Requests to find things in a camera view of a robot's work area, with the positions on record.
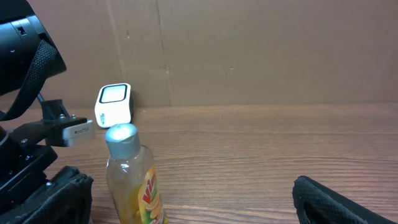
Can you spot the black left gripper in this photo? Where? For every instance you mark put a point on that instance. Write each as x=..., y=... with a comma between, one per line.
x=27, y=151

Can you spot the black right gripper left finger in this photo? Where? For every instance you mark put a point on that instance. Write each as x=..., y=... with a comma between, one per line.
x=68, y=202

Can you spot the yellow liquid bottle silver cap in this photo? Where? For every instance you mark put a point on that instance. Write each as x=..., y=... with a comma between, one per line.
x=132, y=177

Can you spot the white barcode scanner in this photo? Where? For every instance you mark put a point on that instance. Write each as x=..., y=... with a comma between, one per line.
x=114, y=105

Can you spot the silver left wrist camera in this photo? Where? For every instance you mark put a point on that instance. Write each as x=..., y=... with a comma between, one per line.
x=73, y=135

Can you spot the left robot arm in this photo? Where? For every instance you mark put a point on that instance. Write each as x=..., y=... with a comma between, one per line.
x=28, y=58

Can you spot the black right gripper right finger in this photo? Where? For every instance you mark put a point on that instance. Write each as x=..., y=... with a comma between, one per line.
x=317, y=204

